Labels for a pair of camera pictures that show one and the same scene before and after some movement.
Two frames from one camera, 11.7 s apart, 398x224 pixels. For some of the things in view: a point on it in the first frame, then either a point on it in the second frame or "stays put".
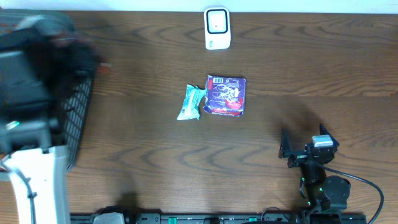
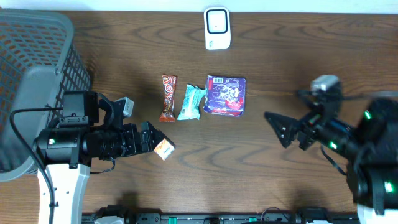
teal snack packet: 190,108 stays put
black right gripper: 304,154 -> 302,134
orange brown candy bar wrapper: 104,68 -> 168,114
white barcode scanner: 217,28 stays put
